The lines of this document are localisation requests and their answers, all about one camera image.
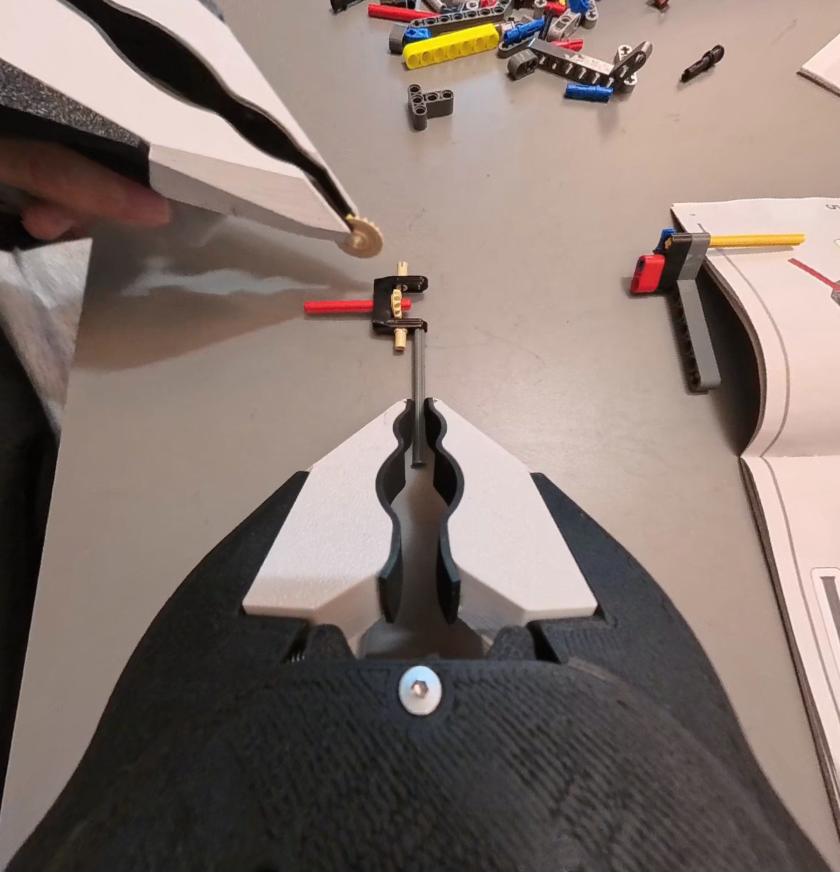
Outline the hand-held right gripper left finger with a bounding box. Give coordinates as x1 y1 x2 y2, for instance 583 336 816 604
242 398 420 658

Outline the dark grey lego axle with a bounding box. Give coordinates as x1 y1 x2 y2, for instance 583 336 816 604
411 327 428 470

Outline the pile of lego pieces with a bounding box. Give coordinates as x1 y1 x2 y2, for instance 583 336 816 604
330 0 656 104

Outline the grey beam lego assembly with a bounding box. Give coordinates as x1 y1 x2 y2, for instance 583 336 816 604
629 228 807 394

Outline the person's left hand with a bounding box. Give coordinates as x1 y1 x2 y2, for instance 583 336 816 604
0 134 173 241

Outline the dark grey angled lego beam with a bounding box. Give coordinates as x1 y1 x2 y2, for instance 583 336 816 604
406 83 455 132

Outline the black lego pin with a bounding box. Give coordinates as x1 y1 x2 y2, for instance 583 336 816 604
679 44 726 83

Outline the tan lego gear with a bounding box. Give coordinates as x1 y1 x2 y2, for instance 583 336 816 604
344 214 384 260

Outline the black lego frame assembly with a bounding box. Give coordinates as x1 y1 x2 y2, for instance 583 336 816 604
303 262 430 354

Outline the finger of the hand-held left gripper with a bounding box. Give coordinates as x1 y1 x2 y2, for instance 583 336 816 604
93 0 361 220
0 0 356 241

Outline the open instruction booklet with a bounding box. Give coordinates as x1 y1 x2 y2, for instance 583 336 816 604
671 197 840 872

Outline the white closed booklet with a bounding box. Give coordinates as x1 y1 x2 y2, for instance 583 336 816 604
799 19 840 105

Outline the grey fuzzy cloth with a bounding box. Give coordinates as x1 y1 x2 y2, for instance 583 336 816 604
0 218 94 437

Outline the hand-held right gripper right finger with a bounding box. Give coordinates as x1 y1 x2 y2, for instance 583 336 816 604
425 397 599 643

